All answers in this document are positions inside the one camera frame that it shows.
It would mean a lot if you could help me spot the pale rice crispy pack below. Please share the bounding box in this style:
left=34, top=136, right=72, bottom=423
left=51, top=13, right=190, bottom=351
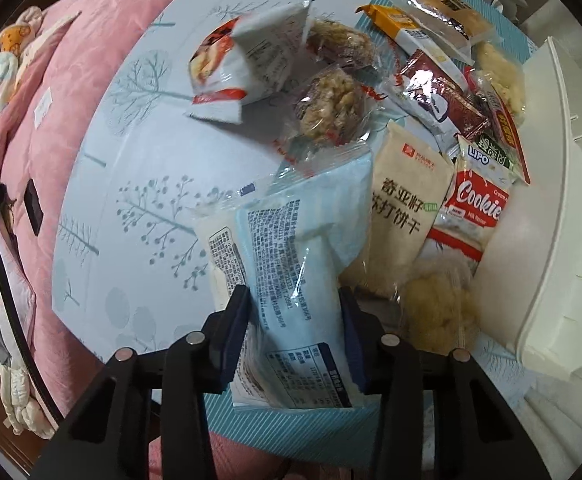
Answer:
left=473, top=41, right=526, bottom=126
left=398, top=252, right=480, bottom=356

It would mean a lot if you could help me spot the red Cookie snack pack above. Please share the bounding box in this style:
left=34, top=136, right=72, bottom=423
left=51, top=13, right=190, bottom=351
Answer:
left=428, top=136, right=516, bottom=266

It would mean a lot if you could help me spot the large blue white bread bag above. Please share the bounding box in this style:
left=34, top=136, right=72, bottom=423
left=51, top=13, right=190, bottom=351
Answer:
left=193, top=143, right=373, bottom=410

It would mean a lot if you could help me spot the beige soda cracker pack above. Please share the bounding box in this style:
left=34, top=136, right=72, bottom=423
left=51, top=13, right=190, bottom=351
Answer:
left=341, top=120, right=454, bottom=298

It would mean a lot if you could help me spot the green rice cake pack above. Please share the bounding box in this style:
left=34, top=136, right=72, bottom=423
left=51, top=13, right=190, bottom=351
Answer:
left=473, top=133, right=514, bottom=170

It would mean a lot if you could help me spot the dark red chocolate snack pack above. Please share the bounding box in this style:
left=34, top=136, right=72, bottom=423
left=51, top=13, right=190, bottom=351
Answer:
left=382, top=50, right=490, bottom=152

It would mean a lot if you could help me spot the orange oat stick bar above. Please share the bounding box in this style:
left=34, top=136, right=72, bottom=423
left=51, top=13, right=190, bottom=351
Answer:
left=356, top=3, right=469, bottom=92

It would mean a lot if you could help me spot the red white triangular snack bag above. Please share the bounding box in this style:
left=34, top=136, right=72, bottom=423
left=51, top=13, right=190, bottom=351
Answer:
left=187, top=0, right=312, bottom=125

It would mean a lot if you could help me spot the brown nut cluster pack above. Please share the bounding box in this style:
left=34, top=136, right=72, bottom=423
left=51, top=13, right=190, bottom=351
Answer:
left=306, top=18, right=376, bottom=70

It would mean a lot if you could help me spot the orange pastry clear pack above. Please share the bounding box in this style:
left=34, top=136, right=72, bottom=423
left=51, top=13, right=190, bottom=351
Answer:
left=390, top=0, right=498, bottom=64

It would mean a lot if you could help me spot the red strip snack pack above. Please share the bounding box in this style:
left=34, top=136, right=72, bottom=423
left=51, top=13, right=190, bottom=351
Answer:
left=464, top=68, right=532, bottom=185

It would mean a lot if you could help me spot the white plastic storage bin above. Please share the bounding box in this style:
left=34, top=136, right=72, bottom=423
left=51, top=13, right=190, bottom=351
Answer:
left=472, top=38, right=582, bottom=379

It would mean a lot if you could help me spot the tree pattern tablecloth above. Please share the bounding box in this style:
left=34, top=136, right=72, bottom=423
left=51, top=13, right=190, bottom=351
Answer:
left=52, top=0, right=582, bottom=477

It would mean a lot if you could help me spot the pink bed blanket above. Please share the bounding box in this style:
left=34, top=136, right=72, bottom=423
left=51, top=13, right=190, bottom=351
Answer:
left=0, top=0, right=217, bottom=480

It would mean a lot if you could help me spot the white paper card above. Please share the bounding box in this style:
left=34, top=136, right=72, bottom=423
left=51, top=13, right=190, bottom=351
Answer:
left=34, top=88, right=53, bottom=129

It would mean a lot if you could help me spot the cartoon print pillow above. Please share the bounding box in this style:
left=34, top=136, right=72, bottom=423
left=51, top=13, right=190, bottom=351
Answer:
left=0, top=6, right=83, bottom=162

